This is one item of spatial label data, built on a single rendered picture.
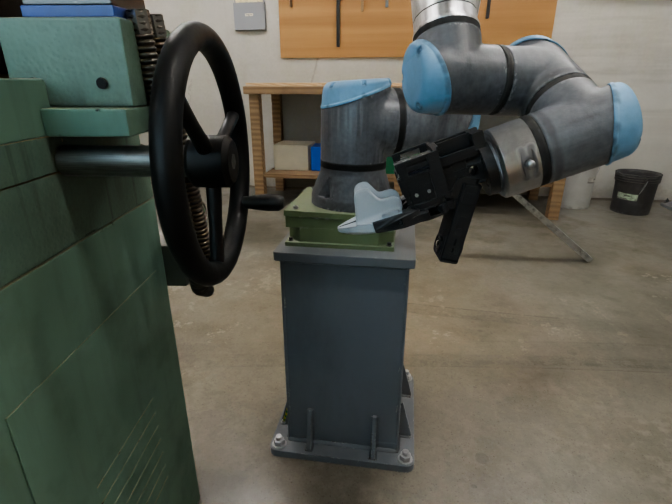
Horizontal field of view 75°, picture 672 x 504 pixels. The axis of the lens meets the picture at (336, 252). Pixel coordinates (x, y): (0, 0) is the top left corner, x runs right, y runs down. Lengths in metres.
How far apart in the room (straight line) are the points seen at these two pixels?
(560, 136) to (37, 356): 0.63
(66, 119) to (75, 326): 0.25
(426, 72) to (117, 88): 0.36
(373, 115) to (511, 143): 0.44
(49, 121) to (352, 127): 0.57
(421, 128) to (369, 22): 2.77
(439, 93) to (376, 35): 3.12
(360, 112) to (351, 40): 2.79
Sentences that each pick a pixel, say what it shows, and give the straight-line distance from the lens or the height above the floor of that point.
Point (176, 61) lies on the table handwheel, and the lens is 0.44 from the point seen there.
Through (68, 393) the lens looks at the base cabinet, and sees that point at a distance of 0.64.
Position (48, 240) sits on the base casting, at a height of 0.73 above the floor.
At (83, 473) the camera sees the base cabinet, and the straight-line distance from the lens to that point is 0.70.
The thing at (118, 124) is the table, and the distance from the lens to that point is 0.55.
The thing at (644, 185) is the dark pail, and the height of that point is 0.22.
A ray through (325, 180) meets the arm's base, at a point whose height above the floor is 0.69.
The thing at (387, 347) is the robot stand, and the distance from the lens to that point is 1.04.
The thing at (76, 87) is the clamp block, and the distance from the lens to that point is 0.59.
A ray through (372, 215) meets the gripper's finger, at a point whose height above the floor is 0.73.
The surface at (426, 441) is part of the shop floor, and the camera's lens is 1.30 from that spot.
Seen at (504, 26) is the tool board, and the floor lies 1.25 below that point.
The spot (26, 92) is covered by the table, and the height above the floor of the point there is 0.89.
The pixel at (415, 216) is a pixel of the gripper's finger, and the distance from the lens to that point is 0.56.
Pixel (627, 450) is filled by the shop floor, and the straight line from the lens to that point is 1.47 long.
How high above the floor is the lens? 0.90
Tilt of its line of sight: 21 degrees down
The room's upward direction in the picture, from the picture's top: straight up
